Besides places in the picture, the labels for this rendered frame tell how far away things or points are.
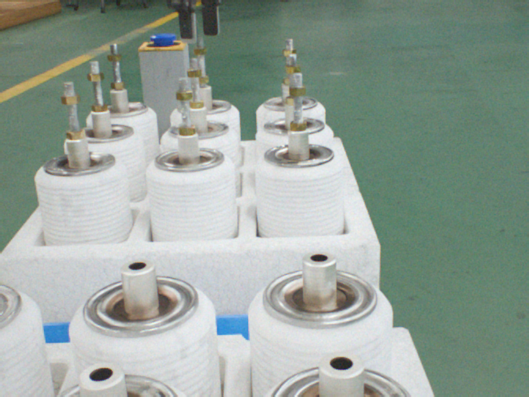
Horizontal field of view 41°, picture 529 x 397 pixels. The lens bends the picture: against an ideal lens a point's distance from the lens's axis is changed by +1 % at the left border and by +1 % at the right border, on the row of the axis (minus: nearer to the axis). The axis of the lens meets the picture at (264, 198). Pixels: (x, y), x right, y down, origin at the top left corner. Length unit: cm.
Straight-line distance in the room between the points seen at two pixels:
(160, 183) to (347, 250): 20
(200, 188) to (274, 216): 8
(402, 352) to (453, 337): 37
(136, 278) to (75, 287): 30
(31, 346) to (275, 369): 16
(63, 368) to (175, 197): 23
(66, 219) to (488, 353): 51
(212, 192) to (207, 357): 29
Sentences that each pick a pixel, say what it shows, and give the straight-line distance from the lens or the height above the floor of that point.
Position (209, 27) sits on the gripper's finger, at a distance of 100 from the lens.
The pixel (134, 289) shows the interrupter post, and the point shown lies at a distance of 46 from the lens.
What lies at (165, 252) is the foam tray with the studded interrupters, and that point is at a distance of 72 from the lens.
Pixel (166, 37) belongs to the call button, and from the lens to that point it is 113.
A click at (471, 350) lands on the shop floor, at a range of 90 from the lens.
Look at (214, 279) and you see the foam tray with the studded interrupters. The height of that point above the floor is 15.
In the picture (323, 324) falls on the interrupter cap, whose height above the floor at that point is 25.
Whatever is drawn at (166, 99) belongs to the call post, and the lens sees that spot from 113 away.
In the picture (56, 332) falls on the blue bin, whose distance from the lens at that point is 75.
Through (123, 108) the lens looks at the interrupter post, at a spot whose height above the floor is 26.
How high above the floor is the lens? 48
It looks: 21 degrees down
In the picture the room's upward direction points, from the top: 2 degrees counter-clockwise
